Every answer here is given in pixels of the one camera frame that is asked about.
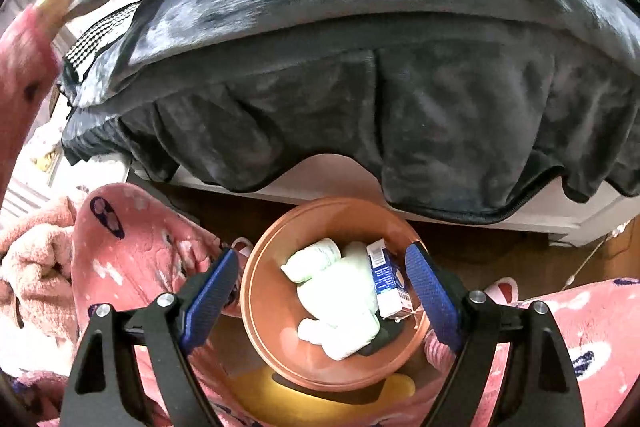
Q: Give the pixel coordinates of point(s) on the white plastic bottle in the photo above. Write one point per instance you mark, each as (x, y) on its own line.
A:
(316, 332)

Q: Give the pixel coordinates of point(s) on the crumpled white tissue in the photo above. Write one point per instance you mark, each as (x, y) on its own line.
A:
(344, 294)

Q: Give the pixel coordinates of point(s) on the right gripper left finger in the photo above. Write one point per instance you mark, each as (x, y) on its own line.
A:
(105, 386)

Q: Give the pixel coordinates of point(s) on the white bed frame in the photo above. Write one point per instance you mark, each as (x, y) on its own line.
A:
(549, 211)

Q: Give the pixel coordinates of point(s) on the white green wrapped packet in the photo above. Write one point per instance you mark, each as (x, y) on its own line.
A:
(310, 260)

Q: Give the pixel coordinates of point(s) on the dark grey bed blanket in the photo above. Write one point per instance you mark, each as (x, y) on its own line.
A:
(463, 110)

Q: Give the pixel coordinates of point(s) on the pink pajama left sleeve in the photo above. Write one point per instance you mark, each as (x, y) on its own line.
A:
(28, 68)

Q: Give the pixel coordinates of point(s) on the yellow slipper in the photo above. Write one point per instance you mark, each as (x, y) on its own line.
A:
(272, 400)

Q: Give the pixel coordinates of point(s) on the pink white slipper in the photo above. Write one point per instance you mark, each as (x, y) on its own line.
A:
(504, 291)

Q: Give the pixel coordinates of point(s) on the orange plastic trash bin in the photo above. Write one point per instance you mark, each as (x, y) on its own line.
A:
(271, 310)

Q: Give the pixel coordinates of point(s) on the pink pajama left leg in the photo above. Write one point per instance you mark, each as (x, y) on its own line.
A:
(120, 246)

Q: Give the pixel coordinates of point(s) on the blue white carton box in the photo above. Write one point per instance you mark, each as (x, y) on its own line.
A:
(394, 301)

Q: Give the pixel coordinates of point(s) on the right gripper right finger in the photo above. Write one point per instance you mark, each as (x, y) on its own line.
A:
(539, 386)

